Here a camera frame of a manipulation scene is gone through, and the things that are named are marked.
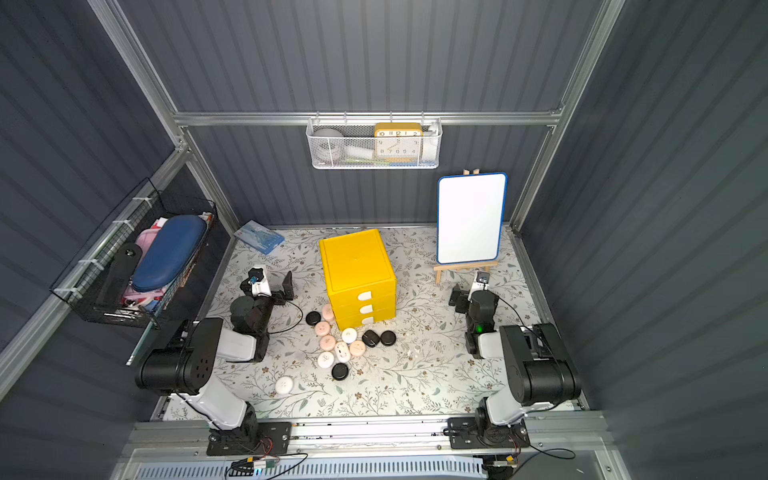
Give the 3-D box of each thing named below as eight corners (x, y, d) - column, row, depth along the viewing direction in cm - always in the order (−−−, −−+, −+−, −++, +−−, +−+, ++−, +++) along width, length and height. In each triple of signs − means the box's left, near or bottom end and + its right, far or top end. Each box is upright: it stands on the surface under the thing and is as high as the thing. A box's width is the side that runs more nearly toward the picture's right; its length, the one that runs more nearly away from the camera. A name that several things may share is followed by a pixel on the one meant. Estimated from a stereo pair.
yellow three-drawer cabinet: (339, 335, 93) (327, 298, 76) (331, 281, 107) (319, 238, 89) (397, 322, 96) (398, 283, 79) (382, 270, 109) (380, 227, 92)
